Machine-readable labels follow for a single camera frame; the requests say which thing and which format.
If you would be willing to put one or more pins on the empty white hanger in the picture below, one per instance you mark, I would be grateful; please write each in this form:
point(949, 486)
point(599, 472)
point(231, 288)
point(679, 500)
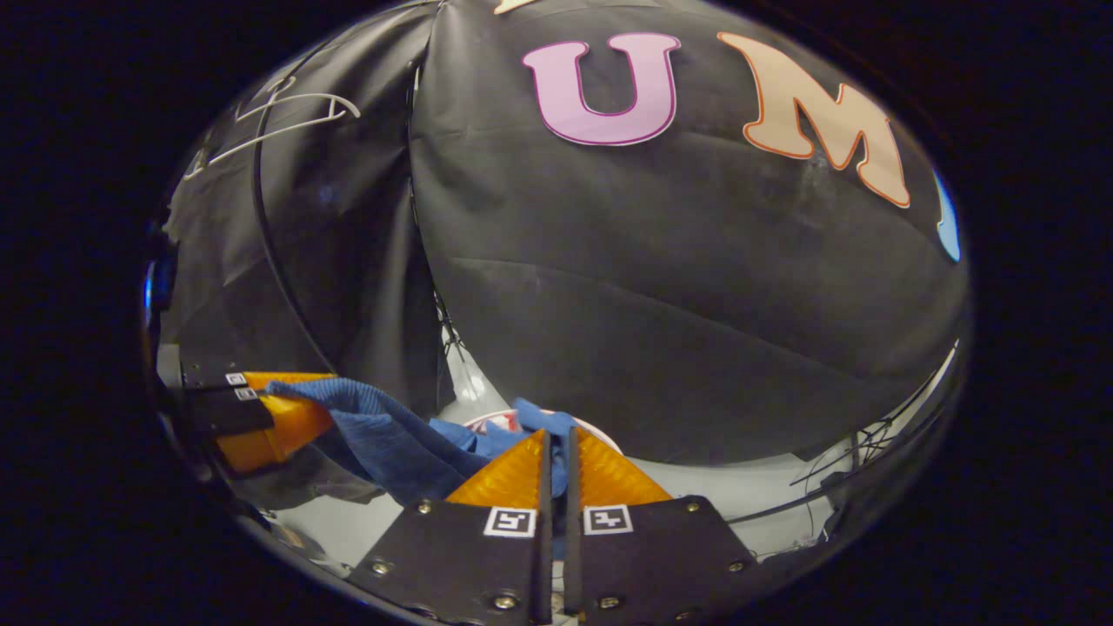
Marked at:
point(348, 104)

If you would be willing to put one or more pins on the black clothes rack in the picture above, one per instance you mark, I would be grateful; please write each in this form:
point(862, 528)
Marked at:
point(255, 183)

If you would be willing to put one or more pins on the black backdrop cloth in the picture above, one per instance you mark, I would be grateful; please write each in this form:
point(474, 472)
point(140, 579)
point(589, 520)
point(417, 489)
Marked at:
point(652, 261)

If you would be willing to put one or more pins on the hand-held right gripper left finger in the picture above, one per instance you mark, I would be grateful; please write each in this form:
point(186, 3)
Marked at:
point(544, 565)

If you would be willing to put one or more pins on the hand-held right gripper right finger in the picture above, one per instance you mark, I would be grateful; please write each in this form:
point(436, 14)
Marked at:
point(572, 565)

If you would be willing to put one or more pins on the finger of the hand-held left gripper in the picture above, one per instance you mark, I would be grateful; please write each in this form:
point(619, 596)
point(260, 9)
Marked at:
point(209, 378)
point(230, 413)

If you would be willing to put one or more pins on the dark grey cloth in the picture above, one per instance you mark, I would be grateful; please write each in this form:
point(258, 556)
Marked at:
point(287, 487)

